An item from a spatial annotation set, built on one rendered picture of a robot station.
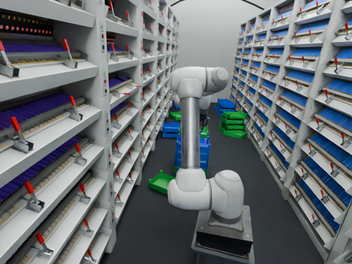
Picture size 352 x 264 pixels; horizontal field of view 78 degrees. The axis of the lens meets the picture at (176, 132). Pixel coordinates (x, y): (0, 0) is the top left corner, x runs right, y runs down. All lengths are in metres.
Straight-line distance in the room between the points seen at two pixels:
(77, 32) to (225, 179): 0.92
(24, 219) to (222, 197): 0.80
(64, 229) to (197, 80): 0.88
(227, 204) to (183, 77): 0.68
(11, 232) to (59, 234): 0.25
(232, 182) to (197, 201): 0.20
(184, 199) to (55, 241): 0.56
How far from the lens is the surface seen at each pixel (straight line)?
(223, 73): 1.18
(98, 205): 1.28
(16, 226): 0.74
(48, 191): 0.83
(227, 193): 1.13
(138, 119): 1.76
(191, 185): 1.11
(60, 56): 0.87
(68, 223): 0.98
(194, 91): 1.16
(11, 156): 0.67
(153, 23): 2.37
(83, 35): 1.03
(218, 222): 1.25
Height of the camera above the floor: 1.16
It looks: 21 degrees down
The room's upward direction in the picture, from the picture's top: 4 degrees clockwise
